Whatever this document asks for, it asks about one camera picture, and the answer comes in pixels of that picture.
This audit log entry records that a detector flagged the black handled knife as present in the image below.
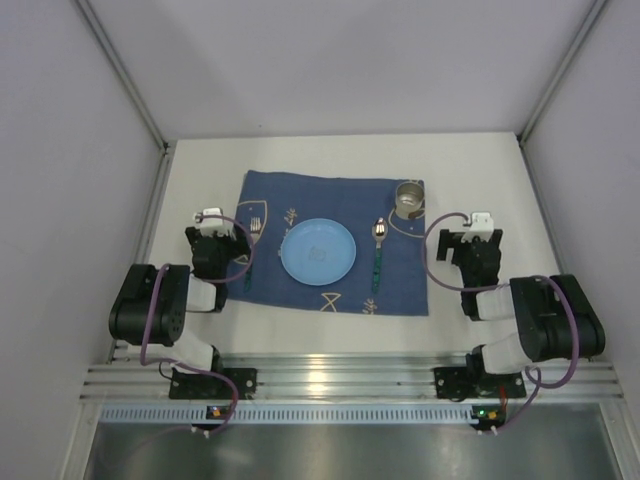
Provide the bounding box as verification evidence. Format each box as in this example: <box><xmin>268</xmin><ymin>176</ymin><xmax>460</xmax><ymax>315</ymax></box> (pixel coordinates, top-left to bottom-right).
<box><xmin>243</xmin><ymin>217</ymin><xmax>264</xmax><ymax>294</ymax></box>

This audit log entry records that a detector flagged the beige cup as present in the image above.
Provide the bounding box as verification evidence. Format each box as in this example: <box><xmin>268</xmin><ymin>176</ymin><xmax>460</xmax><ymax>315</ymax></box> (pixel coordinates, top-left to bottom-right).
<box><xmin>395</xmin><ymin>181</ymin><xmax>425</xmax><ymax>220</ymax></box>

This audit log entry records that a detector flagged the blue cloth placemat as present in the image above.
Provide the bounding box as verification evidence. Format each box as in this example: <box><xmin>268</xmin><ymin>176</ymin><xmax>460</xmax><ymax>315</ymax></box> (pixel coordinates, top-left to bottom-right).
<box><xmin>229</xmin><ymin>170</ymin><xmax>428</xmax><ymax>316</ymax></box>

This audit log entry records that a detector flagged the spoon with blue handle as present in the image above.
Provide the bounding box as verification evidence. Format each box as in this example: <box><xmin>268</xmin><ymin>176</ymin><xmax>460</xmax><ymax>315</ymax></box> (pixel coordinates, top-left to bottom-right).
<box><xmin>372</xmin><ymin>217</ymin><xmax>388</xmax><ymax>293</ymax></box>

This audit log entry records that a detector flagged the blue plastic plate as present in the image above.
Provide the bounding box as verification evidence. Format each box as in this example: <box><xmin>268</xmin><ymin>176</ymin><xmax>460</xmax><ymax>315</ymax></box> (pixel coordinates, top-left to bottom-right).
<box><xmin>280</xmin><ymin>218</ymin><xmax>357</xmax><ymax>286</ymax></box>

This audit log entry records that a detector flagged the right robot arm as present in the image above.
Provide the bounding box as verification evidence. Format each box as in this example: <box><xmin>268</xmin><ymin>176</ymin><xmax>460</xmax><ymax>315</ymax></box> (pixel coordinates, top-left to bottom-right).
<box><xmin>436</xmin><ymin>229</ymin><xmax>606</xmax><ymax>375</ymax></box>

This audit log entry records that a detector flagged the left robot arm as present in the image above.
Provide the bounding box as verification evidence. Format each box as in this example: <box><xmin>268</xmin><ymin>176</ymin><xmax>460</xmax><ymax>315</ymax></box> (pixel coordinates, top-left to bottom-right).
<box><xmin>108</xmin><ymin>224</ymin><xmax>253</xmax><ymax>377</ymax></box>

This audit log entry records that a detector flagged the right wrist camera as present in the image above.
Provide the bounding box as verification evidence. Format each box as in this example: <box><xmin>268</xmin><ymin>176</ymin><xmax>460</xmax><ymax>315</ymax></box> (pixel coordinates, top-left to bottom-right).
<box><xmin>461</xmin><ymin>212</ymin><xmax>495</xmax><ymax>243</ymax></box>

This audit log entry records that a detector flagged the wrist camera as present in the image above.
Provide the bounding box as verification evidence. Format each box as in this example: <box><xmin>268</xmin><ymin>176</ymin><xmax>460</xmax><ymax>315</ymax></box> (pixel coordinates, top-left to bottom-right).
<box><xmin>193</xmin><ymin>207</ymin><xmax>233</xmax><ymax>237</ymax></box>
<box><xmin>461</xmin><ymin>212</ymin><xmax>495</xmax><ymax>243</ymax></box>

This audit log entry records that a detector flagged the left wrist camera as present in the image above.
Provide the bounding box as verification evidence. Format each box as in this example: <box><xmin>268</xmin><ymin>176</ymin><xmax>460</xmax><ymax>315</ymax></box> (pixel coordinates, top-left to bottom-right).
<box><xmin>193</xmin><ymin>207</ymin><xmax>233</xmax><ymax>237</ymax></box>

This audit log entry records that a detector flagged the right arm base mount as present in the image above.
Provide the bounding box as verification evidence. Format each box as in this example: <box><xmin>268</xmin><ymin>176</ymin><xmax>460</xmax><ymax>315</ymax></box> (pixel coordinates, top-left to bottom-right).
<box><xmin>433</xmin><ymin>366</ymin><xmax>527</xmax><ymax>402</ymax></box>

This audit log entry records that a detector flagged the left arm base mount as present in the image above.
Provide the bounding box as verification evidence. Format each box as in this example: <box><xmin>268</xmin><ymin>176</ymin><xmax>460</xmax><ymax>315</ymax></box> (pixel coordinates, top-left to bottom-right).
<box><xmin>168</xmin><ymin>368</ymin><xmax>258</xmax><ymax>400</ymax></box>

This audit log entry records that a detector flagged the aluminium rail beam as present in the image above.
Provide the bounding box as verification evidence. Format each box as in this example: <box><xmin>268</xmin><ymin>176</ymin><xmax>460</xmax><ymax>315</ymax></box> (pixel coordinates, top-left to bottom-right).
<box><xmin>80</xmin><ymin>349</ymin><xmax>624</xmax><ymax>403</ymax></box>

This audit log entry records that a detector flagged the perforated cable duct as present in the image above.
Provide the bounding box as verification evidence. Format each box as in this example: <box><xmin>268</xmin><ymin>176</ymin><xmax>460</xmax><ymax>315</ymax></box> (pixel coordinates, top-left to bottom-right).
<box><xmin>100</xmin><ymin>403</ymin><xmax>502</xmax><ymax>425</ymax></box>

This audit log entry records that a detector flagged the left frame post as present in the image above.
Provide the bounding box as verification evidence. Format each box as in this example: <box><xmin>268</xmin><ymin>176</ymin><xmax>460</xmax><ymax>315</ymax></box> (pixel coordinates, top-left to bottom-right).
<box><xmin>72</xmin><ymin>0</ymin><xmax>168</xmax><ymax>151</ymax></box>

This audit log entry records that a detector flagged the frame post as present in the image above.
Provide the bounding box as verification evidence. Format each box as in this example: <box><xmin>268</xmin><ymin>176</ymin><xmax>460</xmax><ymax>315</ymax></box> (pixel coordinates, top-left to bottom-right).
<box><xmin>72</xmin><ymin>0</ymin><xmax>168</xmax><ymax>151</ymax></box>
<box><xmin>517</xmin><ymin>0</ymin><xmax>611</xmax><ymax>148</ymax></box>

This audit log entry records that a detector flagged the right frame post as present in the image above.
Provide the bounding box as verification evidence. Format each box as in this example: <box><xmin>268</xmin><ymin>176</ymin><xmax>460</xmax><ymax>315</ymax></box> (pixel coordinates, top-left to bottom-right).
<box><xmin>517</xmin><ymin>0</ymin><xmax>611</xmax><ymax>148</ymax></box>

